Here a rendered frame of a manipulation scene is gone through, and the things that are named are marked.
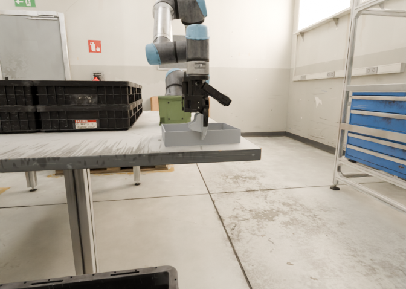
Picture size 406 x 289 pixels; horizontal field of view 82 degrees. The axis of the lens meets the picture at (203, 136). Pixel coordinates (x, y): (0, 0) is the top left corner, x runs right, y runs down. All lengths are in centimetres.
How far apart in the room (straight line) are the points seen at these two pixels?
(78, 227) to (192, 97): 57
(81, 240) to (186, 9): 102
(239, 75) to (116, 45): 222
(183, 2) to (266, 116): 382
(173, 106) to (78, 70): 342
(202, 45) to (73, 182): 59
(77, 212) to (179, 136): 42
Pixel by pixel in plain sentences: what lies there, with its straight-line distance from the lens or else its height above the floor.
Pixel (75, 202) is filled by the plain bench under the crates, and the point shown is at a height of 53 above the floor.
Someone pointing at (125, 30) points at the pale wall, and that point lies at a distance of 451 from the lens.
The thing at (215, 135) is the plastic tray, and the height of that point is 73.
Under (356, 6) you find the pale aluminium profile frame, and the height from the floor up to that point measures 154.
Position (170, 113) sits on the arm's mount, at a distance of 130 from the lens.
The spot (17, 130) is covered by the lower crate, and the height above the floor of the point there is 71.
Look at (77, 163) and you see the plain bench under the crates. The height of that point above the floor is 68.
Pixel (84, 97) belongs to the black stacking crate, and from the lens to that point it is 119.
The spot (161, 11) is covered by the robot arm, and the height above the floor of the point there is 121.
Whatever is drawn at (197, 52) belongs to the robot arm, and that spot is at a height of 100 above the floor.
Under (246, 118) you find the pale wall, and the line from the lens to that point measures 465.
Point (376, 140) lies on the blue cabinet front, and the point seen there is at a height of 53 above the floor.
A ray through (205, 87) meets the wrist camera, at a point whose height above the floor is 89.
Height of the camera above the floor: 88
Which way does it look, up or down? 11 degrees down
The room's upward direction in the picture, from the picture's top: straight up
